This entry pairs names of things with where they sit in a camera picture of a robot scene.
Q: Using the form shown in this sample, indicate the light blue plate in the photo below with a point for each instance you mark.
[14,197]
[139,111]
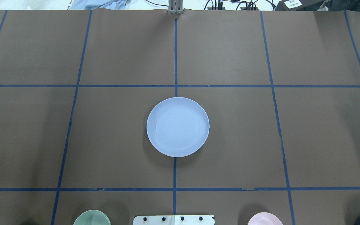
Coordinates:
[177,127]

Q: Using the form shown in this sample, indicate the green bowl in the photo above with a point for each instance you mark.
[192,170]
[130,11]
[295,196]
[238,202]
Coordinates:
[92,217]

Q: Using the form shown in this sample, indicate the pink bowl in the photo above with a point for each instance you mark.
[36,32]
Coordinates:
[264,218]

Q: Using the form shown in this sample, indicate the aluminium frame post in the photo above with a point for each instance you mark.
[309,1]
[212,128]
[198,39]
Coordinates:
[175,7]

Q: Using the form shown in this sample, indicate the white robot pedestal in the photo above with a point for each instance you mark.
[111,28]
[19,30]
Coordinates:
[174,220]

